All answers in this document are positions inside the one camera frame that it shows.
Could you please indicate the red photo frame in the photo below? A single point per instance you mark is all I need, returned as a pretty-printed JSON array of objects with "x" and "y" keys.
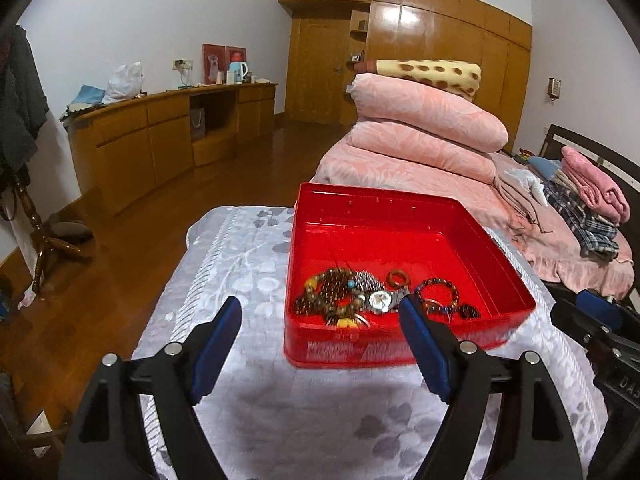
[
  {"x": 213, "y": 62},
  {"x": 236, "y": 52}
]

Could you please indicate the small paper bag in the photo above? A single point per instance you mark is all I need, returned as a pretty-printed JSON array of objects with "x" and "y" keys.
[{"x": 197, "y": 124}]

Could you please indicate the white cup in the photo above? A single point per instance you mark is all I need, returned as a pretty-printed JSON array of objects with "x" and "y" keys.
[{"x": 231, "y": 77}]

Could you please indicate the dark wooden bed frame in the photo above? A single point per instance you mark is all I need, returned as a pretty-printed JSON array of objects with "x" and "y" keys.
[{"x": 580, "y": 142}]

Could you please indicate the yellow brown spotted blanket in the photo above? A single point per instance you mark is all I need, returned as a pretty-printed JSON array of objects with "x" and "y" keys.
[{"x": 440, "y": 75}]

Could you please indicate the wooden coat rack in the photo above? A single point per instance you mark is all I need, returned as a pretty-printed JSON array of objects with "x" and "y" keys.
[{"x": 37, "y": 232}]

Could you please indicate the white electric kettle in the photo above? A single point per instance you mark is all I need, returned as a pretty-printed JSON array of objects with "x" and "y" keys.
[{"x": 238, "y": 72}]

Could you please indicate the wall-mounted intercom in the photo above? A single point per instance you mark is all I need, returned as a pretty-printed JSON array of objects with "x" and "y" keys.
[{"x": 553, "y": 88}]

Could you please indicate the dark slippers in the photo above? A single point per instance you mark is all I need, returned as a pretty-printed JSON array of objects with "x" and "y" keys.
[{"x": 67, "y": 231}]

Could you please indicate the red plastic box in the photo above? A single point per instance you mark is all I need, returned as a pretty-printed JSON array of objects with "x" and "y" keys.
[{"x": 380, "y": 220}]

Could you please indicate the wall socket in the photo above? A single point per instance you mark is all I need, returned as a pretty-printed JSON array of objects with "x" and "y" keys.
[{"x": 182, "y": 64}]

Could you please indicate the dark hanging jacket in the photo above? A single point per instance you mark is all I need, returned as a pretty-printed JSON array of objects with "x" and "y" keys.
[{"x": 20, "y": 100}]

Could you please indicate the blue cloth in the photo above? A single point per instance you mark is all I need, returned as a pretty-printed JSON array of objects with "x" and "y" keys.
[{"x": 89, "y": 96}]

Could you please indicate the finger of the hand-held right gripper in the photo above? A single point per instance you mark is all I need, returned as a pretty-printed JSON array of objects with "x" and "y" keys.
[
  {"x": 597, "y": 304},
  {"x": 585, "y": 325}
]

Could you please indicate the beige garment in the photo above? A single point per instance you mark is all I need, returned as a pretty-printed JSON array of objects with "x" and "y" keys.
[{"x": 510, "y": 195}]

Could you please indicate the blue pillow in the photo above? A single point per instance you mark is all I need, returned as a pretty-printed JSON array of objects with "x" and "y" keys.
[{"x": 542, "y": 166}]

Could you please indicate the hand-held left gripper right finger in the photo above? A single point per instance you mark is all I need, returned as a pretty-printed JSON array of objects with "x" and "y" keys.
[{"x": 425, "y": 350}]

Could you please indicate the white plastic bag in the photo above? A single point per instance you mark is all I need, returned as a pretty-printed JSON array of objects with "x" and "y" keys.
[{"x": 122, "y": 82}]

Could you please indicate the pink pillow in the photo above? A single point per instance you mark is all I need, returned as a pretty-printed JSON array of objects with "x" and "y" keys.
[
  {"x": 425, "y": 110},
  {"x": 415, "y": 152}
]

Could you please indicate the lace edged mat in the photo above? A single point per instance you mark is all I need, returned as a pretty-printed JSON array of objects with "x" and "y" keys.
[{"x": 80, "y": 111}]

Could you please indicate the wooden sideboard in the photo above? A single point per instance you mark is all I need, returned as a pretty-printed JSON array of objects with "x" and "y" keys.
[{"x": 120, "y": 150}]

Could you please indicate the pink towel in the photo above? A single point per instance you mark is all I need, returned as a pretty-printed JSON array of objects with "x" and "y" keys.
[{"x": 600, "y": 185}]

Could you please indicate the silver wristwatch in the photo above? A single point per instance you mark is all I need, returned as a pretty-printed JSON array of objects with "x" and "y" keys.
[{"x": 380, "y": 301}]

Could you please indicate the wooden wardrobe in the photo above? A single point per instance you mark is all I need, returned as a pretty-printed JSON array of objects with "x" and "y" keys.
[{"x": 450, "y": 45}]

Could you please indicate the plaid clothes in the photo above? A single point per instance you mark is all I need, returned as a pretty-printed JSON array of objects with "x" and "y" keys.
[{"x": 585, "y": 225}]

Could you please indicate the white cloth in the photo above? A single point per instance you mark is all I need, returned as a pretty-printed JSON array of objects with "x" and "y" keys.
[{"x": 532, "y": 185}]

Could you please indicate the pink quilt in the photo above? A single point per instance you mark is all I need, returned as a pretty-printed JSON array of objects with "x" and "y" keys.
[{"x": 550, "y": 245}]

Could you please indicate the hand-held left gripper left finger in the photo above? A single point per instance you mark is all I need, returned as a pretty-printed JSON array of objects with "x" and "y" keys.
[{"x": 220, "y": 350}]

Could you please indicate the amber pendant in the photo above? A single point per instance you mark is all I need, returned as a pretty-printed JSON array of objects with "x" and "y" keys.
[{"x": 345, "y": 323}]

